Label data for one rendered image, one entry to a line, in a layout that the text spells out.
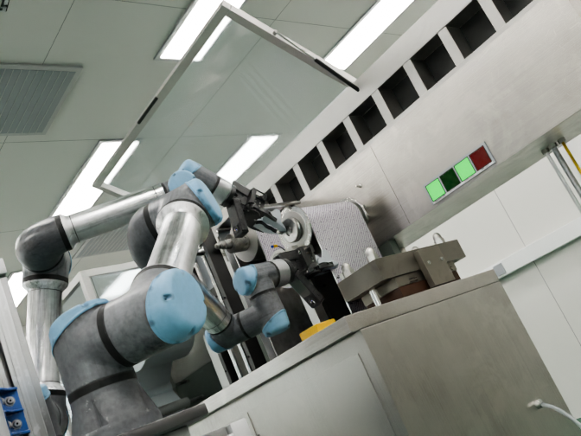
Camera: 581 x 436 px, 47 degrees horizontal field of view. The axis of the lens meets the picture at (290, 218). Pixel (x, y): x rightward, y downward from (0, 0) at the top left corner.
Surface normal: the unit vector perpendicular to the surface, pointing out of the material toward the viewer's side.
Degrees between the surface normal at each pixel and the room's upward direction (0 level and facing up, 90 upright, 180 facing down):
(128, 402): 72
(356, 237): 90
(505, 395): 90
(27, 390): 90
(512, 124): 90
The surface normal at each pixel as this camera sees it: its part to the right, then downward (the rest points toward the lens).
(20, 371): 0.50, -0.46
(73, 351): -0.30, -0.17
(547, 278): -0.73, 0.11
